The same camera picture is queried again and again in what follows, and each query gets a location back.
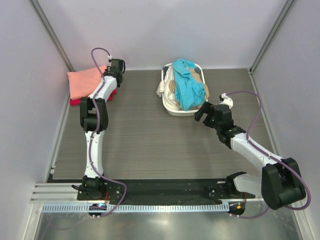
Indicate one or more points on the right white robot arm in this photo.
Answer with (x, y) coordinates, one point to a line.
(280, 183)

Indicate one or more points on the white slotted cable duct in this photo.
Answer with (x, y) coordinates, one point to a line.
(102, 208)

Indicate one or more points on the salmon pink t-shirt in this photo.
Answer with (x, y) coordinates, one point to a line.
(83, 83)

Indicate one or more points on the left aluminium corner post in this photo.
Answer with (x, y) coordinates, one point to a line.
(51, 33)

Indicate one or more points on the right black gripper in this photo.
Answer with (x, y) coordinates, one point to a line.
(206, 108)

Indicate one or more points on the aluminium corner post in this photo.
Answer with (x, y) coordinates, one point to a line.
(51, 33)
(272, 33)

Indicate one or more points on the folded red t-shirt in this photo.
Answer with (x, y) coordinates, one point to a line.
(75, 102)

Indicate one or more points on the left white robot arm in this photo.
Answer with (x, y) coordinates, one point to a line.
(94, 120)

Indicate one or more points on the white t-shirt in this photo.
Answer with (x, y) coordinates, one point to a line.
(166, 89)

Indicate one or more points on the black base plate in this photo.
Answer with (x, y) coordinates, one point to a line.
(159, 191)

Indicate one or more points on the turquoise blue t-shirt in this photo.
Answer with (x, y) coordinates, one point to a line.
(189, 93)

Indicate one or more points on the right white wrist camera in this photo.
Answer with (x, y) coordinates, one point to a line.
(224, 99)

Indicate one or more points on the aluminium frame rail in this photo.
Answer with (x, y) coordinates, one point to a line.
(53, 193)

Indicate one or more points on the right aluminium corner post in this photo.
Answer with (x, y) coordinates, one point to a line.
(272, 33)

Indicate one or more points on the white perforated laundry basket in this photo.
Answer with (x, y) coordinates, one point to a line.
(176, 113)

